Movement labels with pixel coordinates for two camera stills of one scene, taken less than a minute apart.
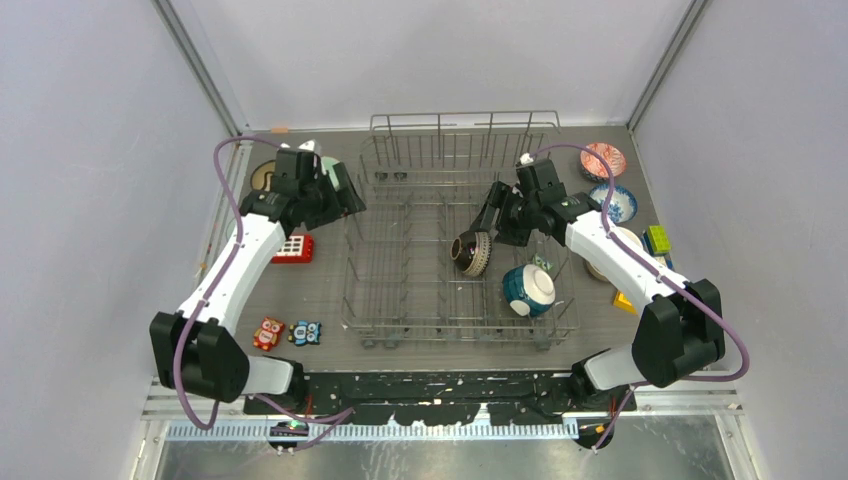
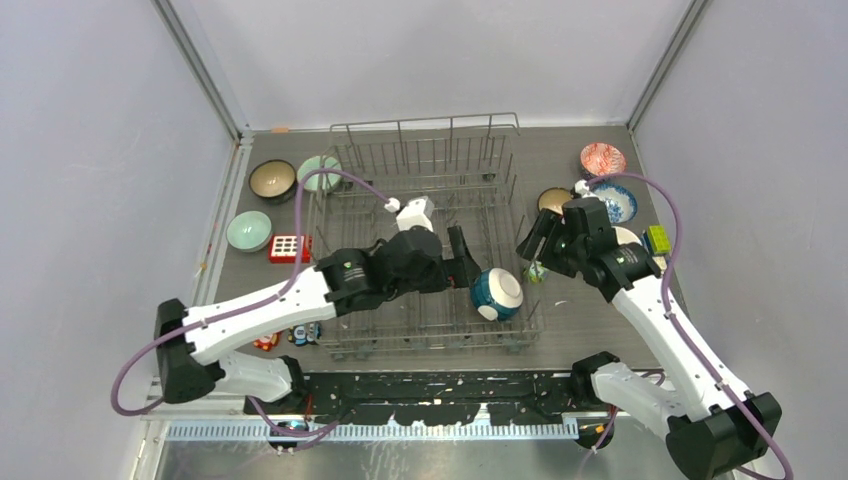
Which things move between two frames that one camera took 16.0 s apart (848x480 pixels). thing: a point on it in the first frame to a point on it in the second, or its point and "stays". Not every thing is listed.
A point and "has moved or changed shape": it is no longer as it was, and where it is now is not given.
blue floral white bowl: [623, 205] stays
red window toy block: [296, 249] stays
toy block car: [656, 242] stays
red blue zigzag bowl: [594, 167] stays
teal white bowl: [531, 284] to [497, 288]
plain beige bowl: [631, 235] stays
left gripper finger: [349, 201] to [462, 270]
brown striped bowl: [471, 251] has moved or changed shape
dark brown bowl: [261, 177] stays
